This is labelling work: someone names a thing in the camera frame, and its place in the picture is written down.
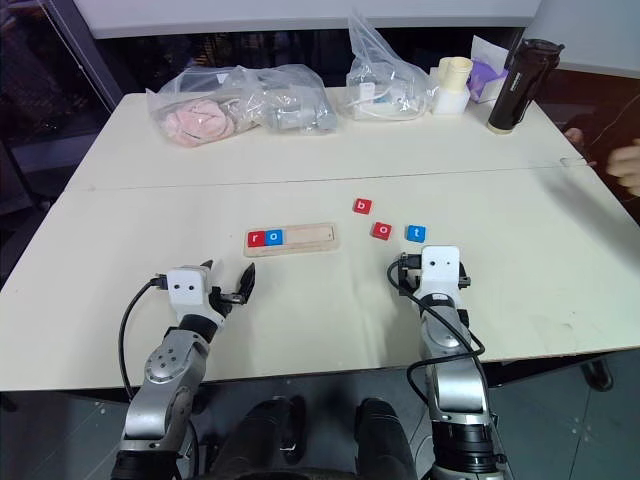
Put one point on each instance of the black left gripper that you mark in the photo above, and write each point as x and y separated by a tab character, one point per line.
227	299

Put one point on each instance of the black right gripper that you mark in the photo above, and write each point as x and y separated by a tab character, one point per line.
464	280

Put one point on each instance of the red letter tile r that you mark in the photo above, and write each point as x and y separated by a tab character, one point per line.
256	239

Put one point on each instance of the blue letter tile o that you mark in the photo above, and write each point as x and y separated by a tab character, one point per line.
274	238

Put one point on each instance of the wooden letter tray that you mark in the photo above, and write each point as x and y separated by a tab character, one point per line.
310	239

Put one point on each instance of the red letter tile o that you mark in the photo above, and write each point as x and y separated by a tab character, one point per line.
381	230

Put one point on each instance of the red letter tile b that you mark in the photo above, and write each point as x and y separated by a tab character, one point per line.
363	206

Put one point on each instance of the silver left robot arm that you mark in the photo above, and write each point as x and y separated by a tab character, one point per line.
165	365

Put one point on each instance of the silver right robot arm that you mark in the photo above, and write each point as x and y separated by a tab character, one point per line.
455	380

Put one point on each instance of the blue letter tile t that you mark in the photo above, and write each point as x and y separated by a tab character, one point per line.
416	233

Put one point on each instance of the bystander bare hand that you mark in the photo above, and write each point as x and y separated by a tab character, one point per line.
627	165
575	135

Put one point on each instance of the pink plush item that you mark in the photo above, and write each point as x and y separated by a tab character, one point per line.
200	122

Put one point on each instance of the black chair caster wheel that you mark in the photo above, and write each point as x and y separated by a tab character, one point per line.
598	375

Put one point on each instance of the plastic bag with grey items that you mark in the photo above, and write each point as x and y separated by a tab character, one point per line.
300	117

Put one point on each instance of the dark rounded shape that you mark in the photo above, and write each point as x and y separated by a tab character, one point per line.
265	440
382	440

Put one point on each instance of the large clear plastic bag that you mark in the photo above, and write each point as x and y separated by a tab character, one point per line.
250	95

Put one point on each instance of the white and beige printed part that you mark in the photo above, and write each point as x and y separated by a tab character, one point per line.
452	90

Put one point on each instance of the black drinking bottle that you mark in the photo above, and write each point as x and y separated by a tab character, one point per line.
517	85

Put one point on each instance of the purple tissue pack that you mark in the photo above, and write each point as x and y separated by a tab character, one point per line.
482	75

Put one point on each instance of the tall clear plastic bag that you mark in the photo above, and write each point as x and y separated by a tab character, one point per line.
385	85

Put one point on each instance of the bystander dark clothed body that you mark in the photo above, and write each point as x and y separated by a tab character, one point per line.
610	115

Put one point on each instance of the white background desk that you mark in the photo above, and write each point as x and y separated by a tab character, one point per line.
590	30
250	15

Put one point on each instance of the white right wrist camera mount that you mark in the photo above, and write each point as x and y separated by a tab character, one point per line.
440	270

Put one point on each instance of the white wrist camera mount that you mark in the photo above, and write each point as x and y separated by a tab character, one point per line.
440	270
187	292

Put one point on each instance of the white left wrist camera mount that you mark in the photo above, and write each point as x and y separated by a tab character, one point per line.
187	292

